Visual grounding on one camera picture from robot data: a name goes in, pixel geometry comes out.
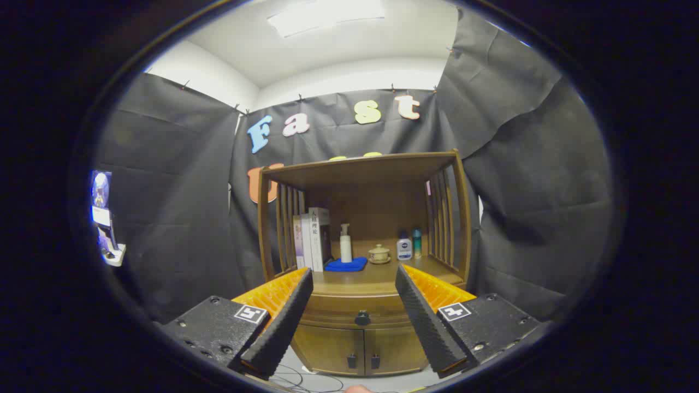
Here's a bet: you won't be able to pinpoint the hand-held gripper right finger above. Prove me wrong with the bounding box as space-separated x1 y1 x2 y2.
394 264 541 378

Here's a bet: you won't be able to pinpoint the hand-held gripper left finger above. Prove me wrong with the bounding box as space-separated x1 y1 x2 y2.
161 266 315 381

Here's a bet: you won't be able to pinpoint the wooden drawer with black knob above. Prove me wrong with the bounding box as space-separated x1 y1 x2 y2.
298 294 416 330

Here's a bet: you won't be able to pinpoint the wooden cabinet door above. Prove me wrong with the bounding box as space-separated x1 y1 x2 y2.
364 326 429 376
292 326 365 376

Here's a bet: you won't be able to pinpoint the wooden countertop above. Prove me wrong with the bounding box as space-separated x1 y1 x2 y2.
271 252 466 298

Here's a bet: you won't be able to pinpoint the wooden cabinet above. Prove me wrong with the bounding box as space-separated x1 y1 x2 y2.
257 150 473 377

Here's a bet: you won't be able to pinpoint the pale purple book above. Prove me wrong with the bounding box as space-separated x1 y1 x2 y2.
293 215 304 269

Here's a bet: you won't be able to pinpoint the blue folded cloth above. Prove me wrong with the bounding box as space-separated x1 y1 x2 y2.
324 257 368 272

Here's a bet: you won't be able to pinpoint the thin white book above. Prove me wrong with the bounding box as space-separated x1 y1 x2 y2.
300 213 313 271

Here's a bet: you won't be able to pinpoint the large white book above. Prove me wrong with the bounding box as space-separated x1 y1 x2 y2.
309 207 331 272

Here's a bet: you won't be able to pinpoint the black backdrop cloth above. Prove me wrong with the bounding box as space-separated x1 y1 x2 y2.
96 8 615 323

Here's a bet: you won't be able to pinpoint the phone on white stand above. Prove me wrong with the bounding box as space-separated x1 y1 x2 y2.
90 170 126 267

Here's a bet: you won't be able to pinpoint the black cables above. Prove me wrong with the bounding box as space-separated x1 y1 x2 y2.
270 363 345 392

